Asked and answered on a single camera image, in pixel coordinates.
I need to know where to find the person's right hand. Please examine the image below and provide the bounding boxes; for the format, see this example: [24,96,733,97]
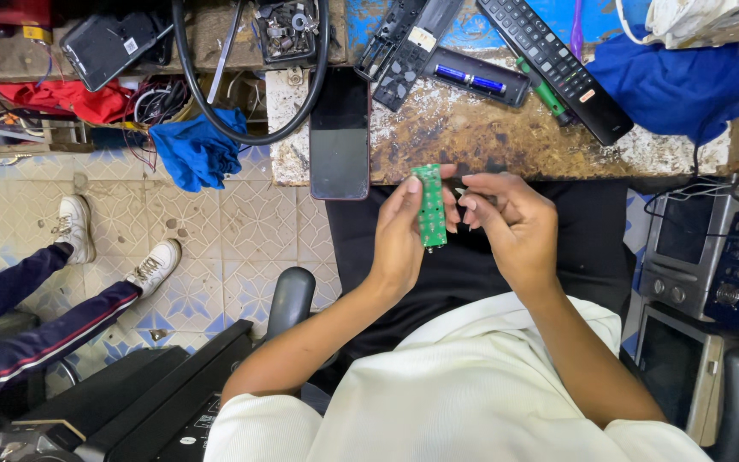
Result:
[457,171,560,293]

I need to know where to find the person's left hand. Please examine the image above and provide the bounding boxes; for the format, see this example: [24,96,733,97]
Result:
[369,163,462,293]

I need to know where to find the green circuit board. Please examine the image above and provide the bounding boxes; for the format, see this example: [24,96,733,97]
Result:
[410,164,449,253]

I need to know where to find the person's black trousers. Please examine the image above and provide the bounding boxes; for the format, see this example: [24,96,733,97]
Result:
[323,179,638,399]

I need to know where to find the black smartphone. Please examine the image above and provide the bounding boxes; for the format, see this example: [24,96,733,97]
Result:
[308,66,371,201]

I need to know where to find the green screwdriver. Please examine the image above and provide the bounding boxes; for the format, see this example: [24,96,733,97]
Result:
[514,56,577,127]

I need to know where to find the black remote battery shell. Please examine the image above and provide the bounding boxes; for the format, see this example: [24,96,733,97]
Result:
[422,46,531,109]

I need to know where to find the silver microwave oven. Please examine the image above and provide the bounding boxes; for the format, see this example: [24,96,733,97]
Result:
[638,185,739,323]

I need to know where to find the blue battery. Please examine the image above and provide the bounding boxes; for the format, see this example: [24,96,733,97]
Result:
[470,74,508,96]
[434,63,472,85]

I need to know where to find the person's white shirt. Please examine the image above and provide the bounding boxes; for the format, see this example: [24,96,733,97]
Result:
[203,291,712,462]

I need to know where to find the long black remote control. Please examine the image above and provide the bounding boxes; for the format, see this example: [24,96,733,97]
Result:
[475,0,635,148]

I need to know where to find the black rubber remote keypad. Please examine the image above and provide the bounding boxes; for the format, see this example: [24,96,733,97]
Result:
[372,0,464,114]

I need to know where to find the black remote front cover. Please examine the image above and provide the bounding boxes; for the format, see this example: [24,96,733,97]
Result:
[354,0,429,82]

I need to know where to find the silver oven with dark door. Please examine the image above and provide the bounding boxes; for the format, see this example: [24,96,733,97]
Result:
[634,302,727,448]

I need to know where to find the large blue cloth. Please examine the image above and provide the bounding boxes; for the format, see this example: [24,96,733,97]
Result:
[584,31,739,146]

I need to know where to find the purple plastic tool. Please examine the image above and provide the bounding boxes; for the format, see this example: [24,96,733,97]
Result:
[568,0,586,60]

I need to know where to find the small blue cloth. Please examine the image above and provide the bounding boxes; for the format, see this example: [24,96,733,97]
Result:
[149,107,250,194]

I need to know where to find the black tray of metal parts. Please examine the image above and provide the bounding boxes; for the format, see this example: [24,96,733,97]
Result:
[254,0,318,65]

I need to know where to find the white sneaker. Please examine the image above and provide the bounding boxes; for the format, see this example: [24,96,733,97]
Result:
[125,238,183,300]
[51,194,97,266]

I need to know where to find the flat metal strip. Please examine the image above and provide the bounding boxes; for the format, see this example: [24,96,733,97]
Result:
[207,0,246,105]

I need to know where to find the white fabric bundle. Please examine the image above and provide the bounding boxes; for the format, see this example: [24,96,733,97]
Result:
[616,0,739,51]

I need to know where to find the black speaker box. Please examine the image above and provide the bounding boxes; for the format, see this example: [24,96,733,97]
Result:
[0,318,255,462]

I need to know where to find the black handheld terminal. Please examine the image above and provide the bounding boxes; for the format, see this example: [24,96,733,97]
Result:
[59,11,160,92]

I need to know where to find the red cloth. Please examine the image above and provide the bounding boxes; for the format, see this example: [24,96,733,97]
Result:
[0,80,134,125]

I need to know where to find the yellow label block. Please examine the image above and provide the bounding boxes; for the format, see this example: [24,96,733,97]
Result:
[21,25,54,46]

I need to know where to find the thick black rubber cable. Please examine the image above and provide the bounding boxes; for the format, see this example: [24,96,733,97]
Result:
[171,0,331,146]

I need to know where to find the tangle of thin wires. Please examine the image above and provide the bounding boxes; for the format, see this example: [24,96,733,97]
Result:
[121,76,192,173]

